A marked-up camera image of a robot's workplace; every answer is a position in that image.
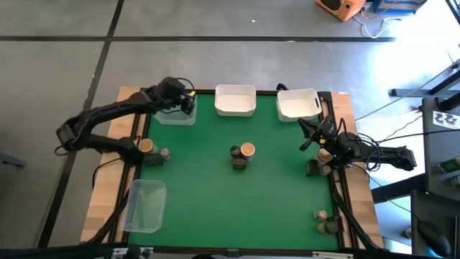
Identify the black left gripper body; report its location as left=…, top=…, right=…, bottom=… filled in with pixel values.
left=152, top=94, right=188, bottom=111

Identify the blue box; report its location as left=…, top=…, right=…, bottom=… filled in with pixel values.
left=372, top=0, right=428, bottom=16

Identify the black table frame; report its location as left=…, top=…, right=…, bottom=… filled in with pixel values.
left=107, top=86, right=385, bottom=258

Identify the clear plastic container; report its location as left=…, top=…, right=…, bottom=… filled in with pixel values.
left=153, top=95, right=198, bottom=127
left=122, top=178, right=167, bottom=234

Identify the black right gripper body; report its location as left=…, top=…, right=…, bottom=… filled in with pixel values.
left=312, top=127, right=342, bottom=147

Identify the white paper with black print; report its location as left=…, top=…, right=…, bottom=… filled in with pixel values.
left=433, top=110, right=460, bottom=130

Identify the black floor cable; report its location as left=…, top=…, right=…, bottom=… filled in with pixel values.
left=377, top=127, right=460, bottom=145

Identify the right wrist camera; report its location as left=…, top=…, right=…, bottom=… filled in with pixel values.
left=321, top=114, right=337, bottom=130

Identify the green circuit board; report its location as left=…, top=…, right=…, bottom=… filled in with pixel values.
left=438, top=156, right=460, bottom=176

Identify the orange speaker box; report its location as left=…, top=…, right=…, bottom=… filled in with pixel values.
left=315, top=0, right=367, bottom=22

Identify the black computer mouse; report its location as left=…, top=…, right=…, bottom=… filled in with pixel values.
left=418, top=220, right=452, bottom=257

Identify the white plastic bin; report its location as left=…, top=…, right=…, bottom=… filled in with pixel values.
left=214, top=83, right=257, bottom=117
left=275, top=88, right=323, bottom=123

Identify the black metal stand base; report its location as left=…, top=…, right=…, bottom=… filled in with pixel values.
left=390, top=59, right=460, bottom=112

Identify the white floor cable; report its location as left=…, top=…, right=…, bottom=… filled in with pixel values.
left=351, top=14, right=403, bottom=40

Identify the tan-lid spice jar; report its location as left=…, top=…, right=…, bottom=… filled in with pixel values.
left=316, top=147, right=334, bottom=166
left=138, top=137, right=159, bottom=155
left=239, top=142, right=257, bottom=163

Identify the black desk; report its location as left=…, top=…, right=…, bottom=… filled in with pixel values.
left=411, top=96, right=460, bottom=258

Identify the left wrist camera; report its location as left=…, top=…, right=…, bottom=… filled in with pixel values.
left=157, top=76, right=186, bottom=99

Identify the grey chair base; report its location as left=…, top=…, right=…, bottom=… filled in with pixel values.
left=0, top=153, right=27, bottom=169

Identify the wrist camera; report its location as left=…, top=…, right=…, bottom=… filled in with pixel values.
left=321, top=114, right=337, bottom=130
left=157, top=76, right=186, bottom=99

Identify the green table mat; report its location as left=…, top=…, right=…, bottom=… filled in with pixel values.
left=128, top=92, right=341, bottom=252

